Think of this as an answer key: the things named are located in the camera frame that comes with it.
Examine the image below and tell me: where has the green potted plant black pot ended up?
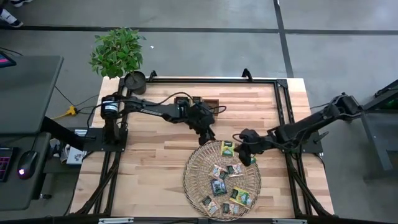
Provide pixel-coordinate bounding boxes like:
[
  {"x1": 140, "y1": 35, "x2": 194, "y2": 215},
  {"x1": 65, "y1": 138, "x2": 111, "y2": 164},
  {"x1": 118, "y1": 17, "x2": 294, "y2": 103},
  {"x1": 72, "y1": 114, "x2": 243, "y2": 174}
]
[{"x1": 89, "y1": 27, "x2": 147, "y2": 96}]

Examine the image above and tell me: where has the black floor cable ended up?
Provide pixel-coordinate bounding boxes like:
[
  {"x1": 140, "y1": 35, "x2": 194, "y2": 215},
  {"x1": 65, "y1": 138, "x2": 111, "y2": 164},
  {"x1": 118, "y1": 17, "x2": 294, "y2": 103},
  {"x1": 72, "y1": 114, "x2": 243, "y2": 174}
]
[{"x1": 54, "y1": 84, "x2": 100, "y2": 116}]

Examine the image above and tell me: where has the backlit black keyboard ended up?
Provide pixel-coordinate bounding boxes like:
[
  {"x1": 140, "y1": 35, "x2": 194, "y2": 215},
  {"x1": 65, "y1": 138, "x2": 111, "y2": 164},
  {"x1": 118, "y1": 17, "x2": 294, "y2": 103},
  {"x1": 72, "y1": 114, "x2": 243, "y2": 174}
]
[{"x1": 0, "y1": 146, "x2": 15, "y2": 183}]

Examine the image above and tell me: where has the round woven straw tray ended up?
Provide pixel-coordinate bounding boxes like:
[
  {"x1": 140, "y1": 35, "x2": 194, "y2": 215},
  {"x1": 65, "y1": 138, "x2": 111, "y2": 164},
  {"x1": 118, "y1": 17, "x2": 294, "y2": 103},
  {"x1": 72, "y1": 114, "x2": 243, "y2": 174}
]
[{"x1": 182, "y1": 139, "x2": 262, "y2": 222}]

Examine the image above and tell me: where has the dark grey raised desk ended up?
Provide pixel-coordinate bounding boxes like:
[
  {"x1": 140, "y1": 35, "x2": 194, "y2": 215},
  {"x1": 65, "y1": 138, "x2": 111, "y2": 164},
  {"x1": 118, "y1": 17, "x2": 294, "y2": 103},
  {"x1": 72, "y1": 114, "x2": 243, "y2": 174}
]
[{"x1": 0, "y1": 55, "x2": 65, "y2": 135}]

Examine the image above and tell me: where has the black computer mouse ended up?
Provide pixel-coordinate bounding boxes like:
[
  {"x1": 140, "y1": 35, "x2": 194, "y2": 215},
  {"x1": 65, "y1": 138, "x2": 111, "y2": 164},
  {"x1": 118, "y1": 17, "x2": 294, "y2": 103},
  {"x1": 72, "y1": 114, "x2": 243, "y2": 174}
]
[{"x1": 17, "y1": 150, "x2": 40, "y2": 180}]

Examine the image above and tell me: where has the yellow power plug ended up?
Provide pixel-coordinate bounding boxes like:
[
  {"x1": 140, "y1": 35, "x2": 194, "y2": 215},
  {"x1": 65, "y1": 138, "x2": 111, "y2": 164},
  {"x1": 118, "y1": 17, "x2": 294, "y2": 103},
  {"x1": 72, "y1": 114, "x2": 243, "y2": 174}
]
[{"x1": 51, "y1": 105, "x2": 78, "y2": 121}]

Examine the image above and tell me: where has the wooden three-compartment box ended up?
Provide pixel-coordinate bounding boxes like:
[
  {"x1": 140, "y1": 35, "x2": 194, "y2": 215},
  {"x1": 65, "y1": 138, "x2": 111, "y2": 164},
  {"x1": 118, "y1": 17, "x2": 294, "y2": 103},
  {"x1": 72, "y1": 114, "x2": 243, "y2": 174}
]
[{"x1": 173, "y1": 95, "x2": 220, "y2": 117}]

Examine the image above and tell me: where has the black metal stand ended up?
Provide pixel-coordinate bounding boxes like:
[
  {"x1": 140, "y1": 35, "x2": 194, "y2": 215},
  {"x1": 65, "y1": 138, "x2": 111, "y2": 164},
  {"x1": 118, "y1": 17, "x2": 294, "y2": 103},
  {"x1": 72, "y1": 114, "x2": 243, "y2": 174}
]
[{"x1": 343, "y1": 79, "x2": 398, "y2": 181}]

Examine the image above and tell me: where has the black metal table frame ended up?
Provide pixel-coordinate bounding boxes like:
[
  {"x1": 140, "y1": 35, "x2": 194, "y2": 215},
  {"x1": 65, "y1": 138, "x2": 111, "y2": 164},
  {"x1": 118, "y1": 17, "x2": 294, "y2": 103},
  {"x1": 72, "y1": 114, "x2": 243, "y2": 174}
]
[{"x1": 71, "y1": 68, "x2": 336, "y2": 218}]

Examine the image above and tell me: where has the black support bar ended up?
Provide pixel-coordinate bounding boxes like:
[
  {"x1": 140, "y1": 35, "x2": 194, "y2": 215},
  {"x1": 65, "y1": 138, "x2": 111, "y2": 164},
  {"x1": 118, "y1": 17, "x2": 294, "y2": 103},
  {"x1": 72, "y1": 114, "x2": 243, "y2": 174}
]
[{"x1": 41, "y1": 116, "x2": 85, "y2": 151}]

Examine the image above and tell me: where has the silver metal bracket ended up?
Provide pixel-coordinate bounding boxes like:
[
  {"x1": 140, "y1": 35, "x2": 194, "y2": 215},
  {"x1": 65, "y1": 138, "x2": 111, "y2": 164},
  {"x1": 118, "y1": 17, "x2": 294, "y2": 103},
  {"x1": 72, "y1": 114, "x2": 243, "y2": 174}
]
[
  {"x1": 98, "y1": 217, "x2": 134, "y2": 224},
  {"x1": 272, "y1": 218, "x2": 308, "y2": 224}
]

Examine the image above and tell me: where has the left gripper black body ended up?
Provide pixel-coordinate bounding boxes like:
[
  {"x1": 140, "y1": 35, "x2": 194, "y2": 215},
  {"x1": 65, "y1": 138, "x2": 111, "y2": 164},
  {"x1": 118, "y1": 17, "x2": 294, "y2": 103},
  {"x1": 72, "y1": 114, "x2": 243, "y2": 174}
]
[{"x1": 186, "y1": 104, "x2": 215, "y2": 131}]

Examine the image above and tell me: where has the small lit display screen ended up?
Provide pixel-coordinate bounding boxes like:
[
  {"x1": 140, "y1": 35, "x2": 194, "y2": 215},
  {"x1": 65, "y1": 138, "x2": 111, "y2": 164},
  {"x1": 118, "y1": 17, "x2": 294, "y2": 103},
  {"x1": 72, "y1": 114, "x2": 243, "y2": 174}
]
[{"x1": 0, "y1": 51, "x2": 17, "y2": 68}]

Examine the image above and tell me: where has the blue tea bag packet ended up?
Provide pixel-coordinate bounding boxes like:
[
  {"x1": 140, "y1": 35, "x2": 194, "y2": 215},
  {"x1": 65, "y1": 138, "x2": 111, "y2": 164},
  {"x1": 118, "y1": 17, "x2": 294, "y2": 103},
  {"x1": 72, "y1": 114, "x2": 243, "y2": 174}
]
[{"x1": 210, "y1": 179, "x2": 228, "y2": 197}]

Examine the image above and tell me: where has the grey keyboard desk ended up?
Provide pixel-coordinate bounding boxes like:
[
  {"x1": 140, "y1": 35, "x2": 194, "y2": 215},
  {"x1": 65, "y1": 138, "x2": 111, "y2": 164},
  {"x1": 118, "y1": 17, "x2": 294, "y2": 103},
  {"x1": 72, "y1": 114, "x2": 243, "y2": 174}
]
[{"x1": 0, "y1": 132, "x2": 53, "y2": 212}]

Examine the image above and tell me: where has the white printed box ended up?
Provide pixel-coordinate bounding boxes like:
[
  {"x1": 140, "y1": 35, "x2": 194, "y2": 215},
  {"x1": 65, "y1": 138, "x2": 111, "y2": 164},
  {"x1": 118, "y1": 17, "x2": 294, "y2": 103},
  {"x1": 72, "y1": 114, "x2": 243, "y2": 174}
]
[{"x1": 66, "y1": 146, "x2": 88, "y2": 166}]

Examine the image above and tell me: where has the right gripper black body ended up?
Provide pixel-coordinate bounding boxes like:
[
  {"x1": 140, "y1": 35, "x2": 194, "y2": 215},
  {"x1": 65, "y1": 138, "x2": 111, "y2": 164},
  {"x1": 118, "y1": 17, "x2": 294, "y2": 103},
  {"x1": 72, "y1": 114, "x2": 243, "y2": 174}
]
[{"x1": 248, "y1": 133, "x2": 279, "y2": 152}]

